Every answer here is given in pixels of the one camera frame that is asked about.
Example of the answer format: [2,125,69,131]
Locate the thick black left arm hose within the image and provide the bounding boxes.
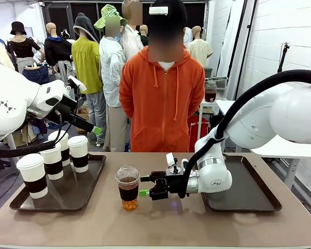
[0,140,62,158]

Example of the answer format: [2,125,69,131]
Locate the tall mannequin white shirt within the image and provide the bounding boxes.
[120,0,146,65]

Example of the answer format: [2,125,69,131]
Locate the figure in white shirt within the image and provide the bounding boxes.
[98,15,129,153]

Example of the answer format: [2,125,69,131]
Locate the dark brown serving tray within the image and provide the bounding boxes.
[201,153,282,212]
[9,153,107,212]

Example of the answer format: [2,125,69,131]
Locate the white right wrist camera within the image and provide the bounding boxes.
[165,152,189,175]

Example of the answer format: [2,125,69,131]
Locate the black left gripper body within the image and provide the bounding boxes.
[45,94,78,125]

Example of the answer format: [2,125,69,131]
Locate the white paper cup black sleeve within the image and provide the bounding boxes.
[39,142,64,181]
[16,153,49,200]
[48,130,71,167]
[67,135,89,174]

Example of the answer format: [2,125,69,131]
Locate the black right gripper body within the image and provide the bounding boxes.
[149,170,185,201]

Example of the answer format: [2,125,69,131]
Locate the mannequin black top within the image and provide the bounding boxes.
[7,22,46,75]

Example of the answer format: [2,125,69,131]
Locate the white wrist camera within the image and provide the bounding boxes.
[165,152,189,175]
[67,75,88,93]

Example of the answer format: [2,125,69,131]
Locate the mannequin cream shirt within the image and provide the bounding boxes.
[186,25,214,68]

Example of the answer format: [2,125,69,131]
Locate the grey hooded hat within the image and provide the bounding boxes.
[73,12,101,44]

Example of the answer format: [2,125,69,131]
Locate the thick black arm hose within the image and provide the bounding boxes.
[178,70,311,199]
[0,140,62,158]

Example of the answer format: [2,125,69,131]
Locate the mannequin navy top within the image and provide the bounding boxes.
[44,22,74,81]

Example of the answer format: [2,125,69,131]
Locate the thick black right arm hose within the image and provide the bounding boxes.
[178,70,311,199]

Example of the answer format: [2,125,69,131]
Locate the black bucket hat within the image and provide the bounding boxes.
[10,21,27,36]

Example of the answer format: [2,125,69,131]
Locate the thin black left gripper cable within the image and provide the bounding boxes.
[53,87,81,146]

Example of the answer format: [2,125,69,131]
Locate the red bag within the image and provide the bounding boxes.
[188,115,209,153]

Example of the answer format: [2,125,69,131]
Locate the green checkered sun hat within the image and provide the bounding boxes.
[94,4,128,32]

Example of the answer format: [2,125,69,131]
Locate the black tripod stand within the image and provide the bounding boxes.
[277,43,291,74]

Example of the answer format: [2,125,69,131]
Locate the mannequin dark green top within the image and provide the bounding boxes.
[139,24,149,47]

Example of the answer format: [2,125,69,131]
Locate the black beanie white label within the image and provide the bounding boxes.
[147,0,188,31]

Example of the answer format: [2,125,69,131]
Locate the torso form with jeans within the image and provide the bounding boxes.
[22,64,49,85]

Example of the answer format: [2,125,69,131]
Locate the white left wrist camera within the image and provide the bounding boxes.
[67,75,88,93]

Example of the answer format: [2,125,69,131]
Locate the white side table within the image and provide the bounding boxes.
[215,100,311,190]

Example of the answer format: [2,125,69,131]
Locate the person in orange hoodie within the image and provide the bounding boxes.
[118,46,206,153]

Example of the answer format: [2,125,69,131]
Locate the glass jar dark liquid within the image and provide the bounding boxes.
[204,80,218,103]

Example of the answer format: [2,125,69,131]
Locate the clear cup amber iced tea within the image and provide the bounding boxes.
[115,164,141,211]

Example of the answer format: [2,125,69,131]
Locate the dark grey stool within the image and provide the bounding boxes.
[0,155,19,190]

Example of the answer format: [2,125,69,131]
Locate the mannequin yellow-green blouse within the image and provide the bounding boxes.
[71,12,106,147]

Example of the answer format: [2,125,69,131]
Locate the cardboard box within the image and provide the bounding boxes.
[76,105,90,134]

